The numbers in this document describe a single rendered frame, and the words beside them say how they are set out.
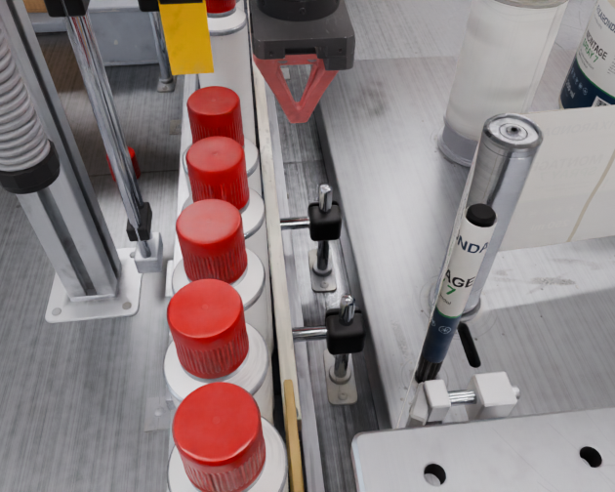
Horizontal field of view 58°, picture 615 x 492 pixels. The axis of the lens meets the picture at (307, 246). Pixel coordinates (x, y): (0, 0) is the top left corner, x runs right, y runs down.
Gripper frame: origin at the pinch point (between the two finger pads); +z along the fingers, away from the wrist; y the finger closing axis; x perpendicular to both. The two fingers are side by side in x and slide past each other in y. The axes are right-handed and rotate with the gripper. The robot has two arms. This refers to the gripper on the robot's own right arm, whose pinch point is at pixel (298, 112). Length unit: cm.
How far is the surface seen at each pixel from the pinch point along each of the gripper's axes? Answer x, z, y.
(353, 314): -2.9, 8.4, -14.4
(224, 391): 5.5, -7.1, -27.8
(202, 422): 6.3, -7.1, -28.9
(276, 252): 2.5, 10.0, -6.2
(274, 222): 2.4, 10.0, -2.5
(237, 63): 4.8, 1.0, 9.6
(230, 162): 5.0, -7.1, -14.2
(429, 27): -27, 19, 48
